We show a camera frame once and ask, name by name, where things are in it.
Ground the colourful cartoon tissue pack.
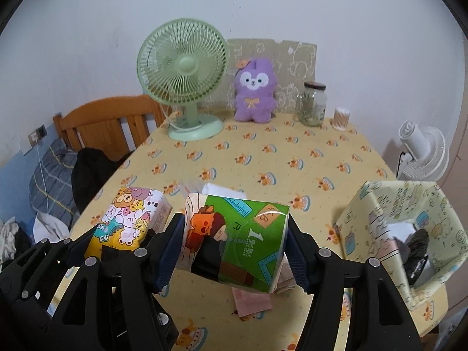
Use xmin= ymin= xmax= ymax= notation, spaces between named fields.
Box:
xmin=85 ymin=187 xmax=172 ymax=258

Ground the green tissue pack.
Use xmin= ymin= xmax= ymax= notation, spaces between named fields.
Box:
xmin=176 ymin=192 xmax=290 ymax=294

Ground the pink packet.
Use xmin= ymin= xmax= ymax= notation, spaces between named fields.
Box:
xmin=232 ymin=288 xmax=273 ymax=317

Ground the black item in box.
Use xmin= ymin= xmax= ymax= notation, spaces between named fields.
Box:
xmin=403 ymin=229 xmax=429 ymax=286

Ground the plaid pillow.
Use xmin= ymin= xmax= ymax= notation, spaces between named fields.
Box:
xmin=29 ymin=138 xmax=79 ymax=229

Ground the cartoon fabric storage box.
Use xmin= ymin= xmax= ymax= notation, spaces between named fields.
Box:
xmin=334 ymin=179 xmax=468 ymax=310

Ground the black garment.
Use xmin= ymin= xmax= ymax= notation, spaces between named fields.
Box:
xmin=71 ymin=147 xmax=132 ymax=214

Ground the yellow patterned tablecloth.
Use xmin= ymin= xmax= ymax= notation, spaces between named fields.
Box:
xmin=72 ymin=114 xmax=394 ymax=350

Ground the white standing fan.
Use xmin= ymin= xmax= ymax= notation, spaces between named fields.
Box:
xmin=396 ymin=121 xmax=450 ymax=181

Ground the purple plush bunny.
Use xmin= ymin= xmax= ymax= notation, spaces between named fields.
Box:
xmin=234 ymin=58 xmax=278 ymax=124

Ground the green desk fan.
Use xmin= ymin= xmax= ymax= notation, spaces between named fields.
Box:
xmin=136 ymin=18 xmax=229 ymax=142

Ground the cotton swab container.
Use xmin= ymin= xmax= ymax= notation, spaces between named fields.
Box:
xmin=332 ymin=107 xmax=351 ymax=132

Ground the glass jar dark lid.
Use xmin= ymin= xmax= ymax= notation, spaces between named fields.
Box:
xmin=296 ymin=82 xmax=327 ymax=127

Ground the olive cartoon board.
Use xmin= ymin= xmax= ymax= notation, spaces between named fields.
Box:
xmin=197 ymin=38 xmax=317 ymax=113

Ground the wall socket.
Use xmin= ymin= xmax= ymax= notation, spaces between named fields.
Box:
xmin=28 ymin=125 xmax=48 ymax=147

